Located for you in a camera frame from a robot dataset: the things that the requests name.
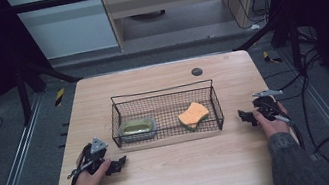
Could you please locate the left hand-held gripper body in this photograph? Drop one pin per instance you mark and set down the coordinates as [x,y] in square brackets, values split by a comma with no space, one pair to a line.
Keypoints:
[94,158]

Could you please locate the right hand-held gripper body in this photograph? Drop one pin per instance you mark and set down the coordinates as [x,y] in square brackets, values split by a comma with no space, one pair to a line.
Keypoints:
[267,105]

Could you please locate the green and grey soap dish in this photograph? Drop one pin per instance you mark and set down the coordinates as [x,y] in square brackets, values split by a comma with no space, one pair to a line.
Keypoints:
[138,129]

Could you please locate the yellow and green sponge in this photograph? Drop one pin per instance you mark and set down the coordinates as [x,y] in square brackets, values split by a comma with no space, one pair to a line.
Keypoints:
[194,114]

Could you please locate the person's right hand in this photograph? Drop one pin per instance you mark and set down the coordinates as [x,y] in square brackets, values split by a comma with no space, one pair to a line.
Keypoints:
[271,127]

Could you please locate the yellow and black floor tape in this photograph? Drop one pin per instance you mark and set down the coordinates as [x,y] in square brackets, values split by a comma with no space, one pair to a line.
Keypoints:
[271,58]
[59,97]

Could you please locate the grey round table grommet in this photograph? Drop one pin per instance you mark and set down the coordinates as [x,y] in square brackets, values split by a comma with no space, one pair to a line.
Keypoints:
[197,72]

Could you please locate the black metal stand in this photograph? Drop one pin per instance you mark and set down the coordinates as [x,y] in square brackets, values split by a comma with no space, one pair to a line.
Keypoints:
[295,47]
[23,96]

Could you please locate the grey tape piece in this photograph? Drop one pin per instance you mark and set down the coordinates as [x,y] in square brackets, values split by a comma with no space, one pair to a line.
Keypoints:
[314,157]

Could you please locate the white cabinet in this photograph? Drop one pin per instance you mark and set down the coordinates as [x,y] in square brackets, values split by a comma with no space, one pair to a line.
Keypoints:
[67,31]

